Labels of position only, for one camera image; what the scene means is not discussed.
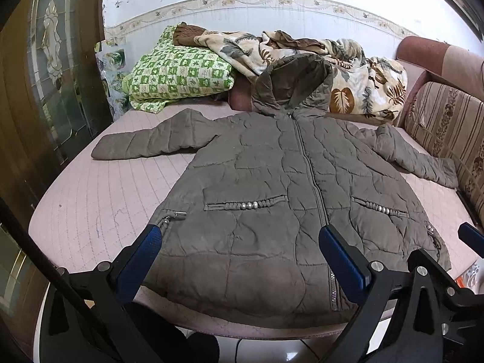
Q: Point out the beige leaf-print blanket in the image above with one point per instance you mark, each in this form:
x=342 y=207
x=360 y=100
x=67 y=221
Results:
x=372 y=87

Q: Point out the maroon bolster pillow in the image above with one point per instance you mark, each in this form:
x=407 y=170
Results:
x=240 y=97

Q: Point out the pink quilted bed mattress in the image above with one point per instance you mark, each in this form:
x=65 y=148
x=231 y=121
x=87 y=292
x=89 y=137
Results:
x=94 y=209

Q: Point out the floral plastic bag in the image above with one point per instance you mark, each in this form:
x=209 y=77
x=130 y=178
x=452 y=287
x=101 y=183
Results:
x=111 y=60

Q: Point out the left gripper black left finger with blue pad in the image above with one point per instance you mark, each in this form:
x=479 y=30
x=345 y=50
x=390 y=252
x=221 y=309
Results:
x=85 y=318

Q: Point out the grey-brown quilted hooded coat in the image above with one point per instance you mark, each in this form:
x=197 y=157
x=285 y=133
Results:
x=242 y=222

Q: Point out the striped floral headboard cushion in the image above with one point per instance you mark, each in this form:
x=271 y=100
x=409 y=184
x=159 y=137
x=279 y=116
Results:
x=448 y=122

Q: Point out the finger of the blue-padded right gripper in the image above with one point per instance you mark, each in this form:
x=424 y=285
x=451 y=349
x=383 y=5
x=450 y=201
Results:
x=471 y=236

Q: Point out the wooden door with stained glass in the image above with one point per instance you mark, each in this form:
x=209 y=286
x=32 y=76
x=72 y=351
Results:
x=52 y=100

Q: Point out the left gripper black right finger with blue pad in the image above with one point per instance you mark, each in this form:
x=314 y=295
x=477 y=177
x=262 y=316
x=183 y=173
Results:
x=417 y=315

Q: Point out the green white patterned pillow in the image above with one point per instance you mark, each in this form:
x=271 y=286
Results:
x=170 y=73

